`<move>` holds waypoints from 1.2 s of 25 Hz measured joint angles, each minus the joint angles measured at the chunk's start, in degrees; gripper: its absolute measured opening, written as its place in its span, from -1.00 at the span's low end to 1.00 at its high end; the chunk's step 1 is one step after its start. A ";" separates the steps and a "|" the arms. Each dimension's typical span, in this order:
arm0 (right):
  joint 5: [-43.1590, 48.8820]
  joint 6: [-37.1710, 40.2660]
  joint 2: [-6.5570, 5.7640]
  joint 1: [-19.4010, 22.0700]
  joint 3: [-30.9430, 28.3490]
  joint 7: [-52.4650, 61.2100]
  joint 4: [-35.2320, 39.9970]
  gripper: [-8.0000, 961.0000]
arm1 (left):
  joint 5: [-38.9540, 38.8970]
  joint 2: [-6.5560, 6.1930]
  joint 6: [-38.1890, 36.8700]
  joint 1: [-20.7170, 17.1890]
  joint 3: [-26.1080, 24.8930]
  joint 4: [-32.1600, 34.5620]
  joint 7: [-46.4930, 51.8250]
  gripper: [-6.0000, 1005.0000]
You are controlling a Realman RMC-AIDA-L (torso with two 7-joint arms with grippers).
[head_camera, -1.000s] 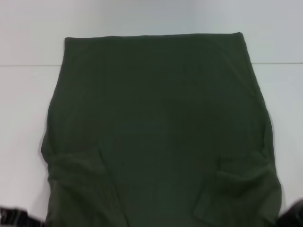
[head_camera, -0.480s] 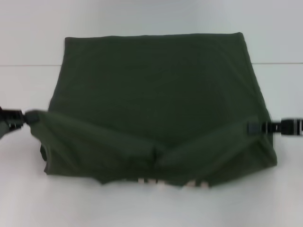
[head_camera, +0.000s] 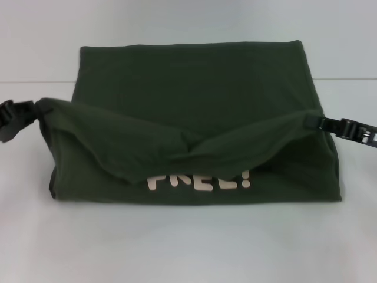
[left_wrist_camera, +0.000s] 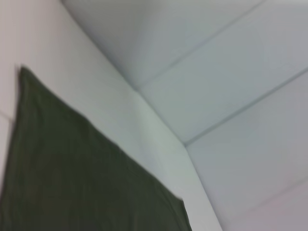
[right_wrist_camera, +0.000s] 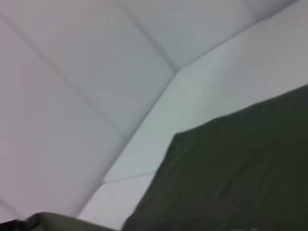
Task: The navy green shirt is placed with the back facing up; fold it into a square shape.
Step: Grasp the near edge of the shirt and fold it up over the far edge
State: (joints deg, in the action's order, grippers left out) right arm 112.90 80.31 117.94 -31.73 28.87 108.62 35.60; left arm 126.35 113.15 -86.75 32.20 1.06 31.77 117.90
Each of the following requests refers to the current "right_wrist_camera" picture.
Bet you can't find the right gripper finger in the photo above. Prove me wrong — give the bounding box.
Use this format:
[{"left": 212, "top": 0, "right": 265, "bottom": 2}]
[{"left": 0, "top": 213, "right": 40, "bottom": 231}]

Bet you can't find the dark green shirt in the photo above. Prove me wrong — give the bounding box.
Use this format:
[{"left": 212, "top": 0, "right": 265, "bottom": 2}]
[{"left": 26, "top": 84, "right": 308, "bottom": 231}]

